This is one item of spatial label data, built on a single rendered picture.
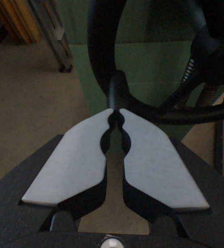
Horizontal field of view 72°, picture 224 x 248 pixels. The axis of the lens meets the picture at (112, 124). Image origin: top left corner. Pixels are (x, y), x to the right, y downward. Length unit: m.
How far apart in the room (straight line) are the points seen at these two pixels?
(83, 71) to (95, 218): 0.73
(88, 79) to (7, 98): 1.09
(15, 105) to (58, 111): 0.35
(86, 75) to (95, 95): 0.08
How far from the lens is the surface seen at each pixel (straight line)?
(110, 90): 0.16
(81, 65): 0.42
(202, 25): 0.23
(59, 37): 1.36
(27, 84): 1.49
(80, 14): 0.36
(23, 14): 1.80
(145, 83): 0.47
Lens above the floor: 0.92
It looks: 60 degrees down
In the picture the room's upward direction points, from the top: 4 degrees counter-clockwise
